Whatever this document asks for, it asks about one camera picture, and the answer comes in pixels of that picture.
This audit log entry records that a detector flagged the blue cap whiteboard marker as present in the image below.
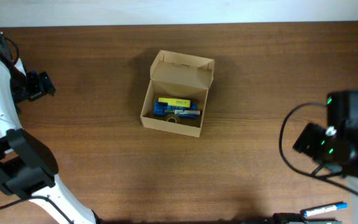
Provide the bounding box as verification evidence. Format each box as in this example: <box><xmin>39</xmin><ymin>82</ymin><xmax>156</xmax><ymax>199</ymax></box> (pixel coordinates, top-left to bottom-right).
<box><xmin>301</xmin><ymin>202</ymin><xmax>349</xmax><ymax>217</ymax></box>

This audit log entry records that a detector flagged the black cap whiteboard marker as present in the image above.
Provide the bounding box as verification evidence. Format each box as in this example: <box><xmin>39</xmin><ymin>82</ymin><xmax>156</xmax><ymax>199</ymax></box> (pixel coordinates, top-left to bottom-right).
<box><xmin>163</xmin><ymin>109</ymin><xmax>201</xmax><ymax>116</ymax></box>

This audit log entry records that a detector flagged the brown cardboard box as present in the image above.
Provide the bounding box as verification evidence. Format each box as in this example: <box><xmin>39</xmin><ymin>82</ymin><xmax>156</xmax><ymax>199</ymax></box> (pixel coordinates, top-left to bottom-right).
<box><xmin>140</xmin><ymin>50</ymin><xmax>215</xmax><ymax>137</ymax></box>

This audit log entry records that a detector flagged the yellow highlighter black cap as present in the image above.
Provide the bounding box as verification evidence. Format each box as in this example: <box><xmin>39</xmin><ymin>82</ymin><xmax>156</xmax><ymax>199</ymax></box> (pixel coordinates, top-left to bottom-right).
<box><xmin>158</xmin><ymin>98</ymin><xmax>191</xmax><ymax>108</ymax></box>

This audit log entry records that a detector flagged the yellow adhesive tape roll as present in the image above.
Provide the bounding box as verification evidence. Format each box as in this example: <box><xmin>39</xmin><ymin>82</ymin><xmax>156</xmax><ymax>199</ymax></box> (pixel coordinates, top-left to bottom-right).
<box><xmin>165</xmin><ymin>114</ymin><xmax>180</xmax><ymax>123</ymax></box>

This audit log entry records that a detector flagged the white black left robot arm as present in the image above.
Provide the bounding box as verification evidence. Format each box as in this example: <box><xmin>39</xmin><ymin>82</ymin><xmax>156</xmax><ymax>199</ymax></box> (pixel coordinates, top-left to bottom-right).
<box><xmin>0</xmin><ymin>32</ymin><xmax>102</xmax><ymax>224</ymax></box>

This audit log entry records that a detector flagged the blue plastic tape dispenser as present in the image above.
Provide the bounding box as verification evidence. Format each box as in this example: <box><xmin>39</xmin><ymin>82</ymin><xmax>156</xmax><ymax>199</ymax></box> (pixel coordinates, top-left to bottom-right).
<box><xmin>154</xmin><ymin>101</ymin><xmax>199</xmax><ymax>119</ymax></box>

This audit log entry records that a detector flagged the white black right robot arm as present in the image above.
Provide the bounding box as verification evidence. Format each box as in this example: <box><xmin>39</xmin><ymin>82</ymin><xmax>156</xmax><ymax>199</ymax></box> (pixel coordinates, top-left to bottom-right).
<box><xmin>293</xmin><ymin>90</ymin><xmax>358</xmax><ymax>223</ymax></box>

